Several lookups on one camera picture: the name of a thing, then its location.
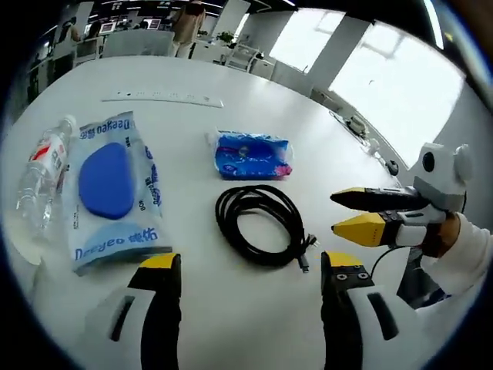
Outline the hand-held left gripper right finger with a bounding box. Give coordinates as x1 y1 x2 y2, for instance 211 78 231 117
320 251 421 370

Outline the clear plastic water bottle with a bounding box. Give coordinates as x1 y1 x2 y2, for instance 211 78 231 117
15 114 77 240

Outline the person's right hand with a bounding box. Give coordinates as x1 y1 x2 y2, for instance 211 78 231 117
422 214 462 258

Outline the white tabletop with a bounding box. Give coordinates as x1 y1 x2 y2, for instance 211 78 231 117
0 55 424 370

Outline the packet with blue sponge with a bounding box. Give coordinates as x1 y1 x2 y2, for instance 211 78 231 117
63 110 173 277

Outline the white office chair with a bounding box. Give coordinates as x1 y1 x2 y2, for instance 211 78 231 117
226 42 265 72

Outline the blue tissue packet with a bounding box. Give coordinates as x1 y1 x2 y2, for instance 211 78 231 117
206 129 294 181

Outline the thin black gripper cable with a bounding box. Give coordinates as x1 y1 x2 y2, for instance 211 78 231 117
371 246 405 278

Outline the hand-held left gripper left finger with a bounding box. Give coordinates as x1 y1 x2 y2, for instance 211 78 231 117
85 253 182 370

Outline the white power strip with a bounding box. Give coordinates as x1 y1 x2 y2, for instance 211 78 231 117
102 89 224 109

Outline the small white device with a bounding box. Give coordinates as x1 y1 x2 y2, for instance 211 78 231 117
345 114 367 135

